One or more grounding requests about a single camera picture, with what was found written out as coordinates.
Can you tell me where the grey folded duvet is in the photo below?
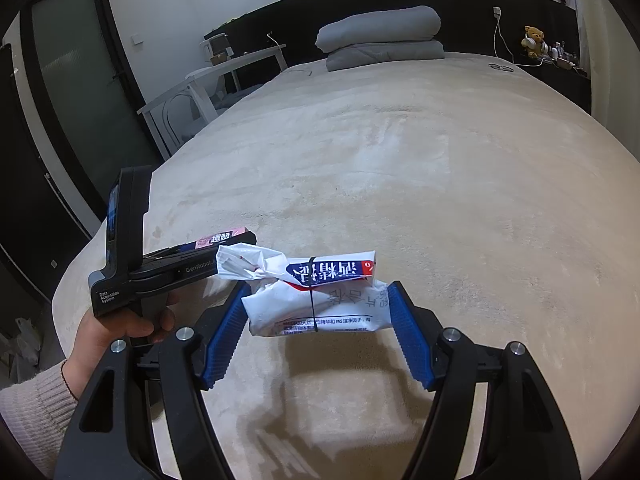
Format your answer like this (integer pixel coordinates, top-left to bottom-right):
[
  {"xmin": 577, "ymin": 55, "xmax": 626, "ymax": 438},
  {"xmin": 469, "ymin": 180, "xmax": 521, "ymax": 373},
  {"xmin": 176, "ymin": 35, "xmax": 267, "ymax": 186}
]
[{"xmin": 316, "ymin": 6, "xmax": 445, "ymax": 72}]

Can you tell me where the dark glass door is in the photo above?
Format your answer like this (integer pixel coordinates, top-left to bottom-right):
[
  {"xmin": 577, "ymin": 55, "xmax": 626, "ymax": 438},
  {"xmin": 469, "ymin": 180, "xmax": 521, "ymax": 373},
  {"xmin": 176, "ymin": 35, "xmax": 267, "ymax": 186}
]
[{"xmin": 0, "ymin": 0, "xmax": 164, "ymax": 306}]

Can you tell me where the black headboard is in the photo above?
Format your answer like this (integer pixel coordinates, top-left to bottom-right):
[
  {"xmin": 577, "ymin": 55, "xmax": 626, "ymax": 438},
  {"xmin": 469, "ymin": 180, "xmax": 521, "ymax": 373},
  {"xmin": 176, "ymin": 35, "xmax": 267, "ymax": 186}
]
[{"xmin": 215, "ymin": 0, "xmax": 590, "ymax": 92}]

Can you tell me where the bare left hand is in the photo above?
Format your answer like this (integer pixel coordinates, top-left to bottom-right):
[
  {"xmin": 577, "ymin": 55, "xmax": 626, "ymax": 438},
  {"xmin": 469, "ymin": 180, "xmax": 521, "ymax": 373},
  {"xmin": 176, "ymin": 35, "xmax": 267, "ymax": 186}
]
[{"xmin": 62, "ymin": 292, "xmax": 180, "ymax": 400}]

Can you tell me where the white chair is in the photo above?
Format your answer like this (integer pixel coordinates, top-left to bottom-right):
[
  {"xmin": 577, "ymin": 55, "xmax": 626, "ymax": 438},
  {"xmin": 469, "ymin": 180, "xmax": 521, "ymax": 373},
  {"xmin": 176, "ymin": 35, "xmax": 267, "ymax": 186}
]
[{"xmin": 137, "ymin": 44, "xmax": 288, "ymax": 160}]

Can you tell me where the brown teddy bear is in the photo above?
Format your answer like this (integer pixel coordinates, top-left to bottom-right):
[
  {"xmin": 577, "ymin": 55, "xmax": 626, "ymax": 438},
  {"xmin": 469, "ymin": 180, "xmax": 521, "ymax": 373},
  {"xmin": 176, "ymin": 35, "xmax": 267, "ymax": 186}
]
[{"xmin": 521, "ymin": 26, "xmax": 548, "ymax": 58}]

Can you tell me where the white blue paper package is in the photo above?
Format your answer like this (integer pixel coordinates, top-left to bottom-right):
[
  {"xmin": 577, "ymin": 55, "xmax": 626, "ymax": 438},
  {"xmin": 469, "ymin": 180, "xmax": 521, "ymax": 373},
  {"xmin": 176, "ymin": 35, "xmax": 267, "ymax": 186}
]
[{"xmin": 216, "ymin": 244, "xmax": 392, "ymax": 337}]

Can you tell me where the beige plush bed blanket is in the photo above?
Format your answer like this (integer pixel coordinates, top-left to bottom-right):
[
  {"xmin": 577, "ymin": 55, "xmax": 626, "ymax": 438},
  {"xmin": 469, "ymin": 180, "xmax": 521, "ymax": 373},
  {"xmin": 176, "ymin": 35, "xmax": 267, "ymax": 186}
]
[{"xmin": 52, "ymin": 52, "xmax": 640, "ymax": 480}]

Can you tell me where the white charger cable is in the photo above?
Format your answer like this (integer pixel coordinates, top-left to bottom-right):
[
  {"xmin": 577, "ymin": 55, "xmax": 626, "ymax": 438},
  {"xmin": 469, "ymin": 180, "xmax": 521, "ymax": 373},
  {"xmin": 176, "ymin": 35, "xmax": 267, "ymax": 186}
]
[{"xmin": 491, "ymin": 5, "xmax": 547, "ymax": 68}]

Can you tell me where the pink cat claw box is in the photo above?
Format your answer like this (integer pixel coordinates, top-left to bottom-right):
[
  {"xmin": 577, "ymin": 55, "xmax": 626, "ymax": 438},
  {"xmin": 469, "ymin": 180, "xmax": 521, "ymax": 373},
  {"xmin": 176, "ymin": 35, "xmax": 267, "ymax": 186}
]
[{"xmin": 194, "ymin": 226, "xmax": 247, "ymax": 249}]

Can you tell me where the black nightstand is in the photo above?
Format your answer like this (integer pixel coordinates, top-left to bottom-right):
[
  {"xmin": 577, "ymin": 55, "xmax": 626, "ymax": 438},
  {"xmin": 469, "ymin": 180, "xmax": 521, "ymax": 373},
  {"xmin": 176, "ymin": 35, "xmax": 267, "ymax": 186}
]
[{"xmin": 523, "ymin": 63, "xmax": 592, "ymax": 114}]

